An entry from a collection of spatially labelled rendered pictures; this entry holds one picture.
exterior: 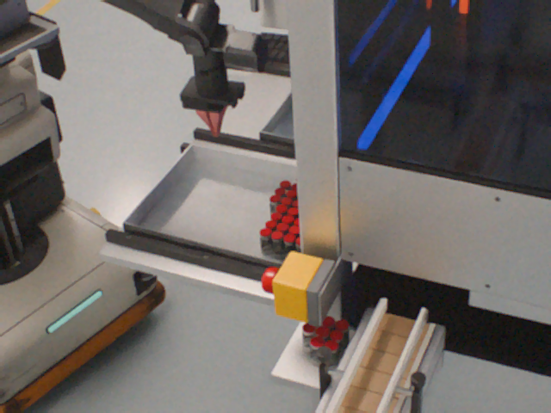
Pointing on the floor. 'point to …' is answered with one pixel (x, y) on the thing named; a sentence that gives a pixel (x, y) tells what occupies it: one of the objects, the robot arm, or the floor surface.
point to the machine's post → (318, 137)
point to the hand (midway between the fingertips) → (216, 131)
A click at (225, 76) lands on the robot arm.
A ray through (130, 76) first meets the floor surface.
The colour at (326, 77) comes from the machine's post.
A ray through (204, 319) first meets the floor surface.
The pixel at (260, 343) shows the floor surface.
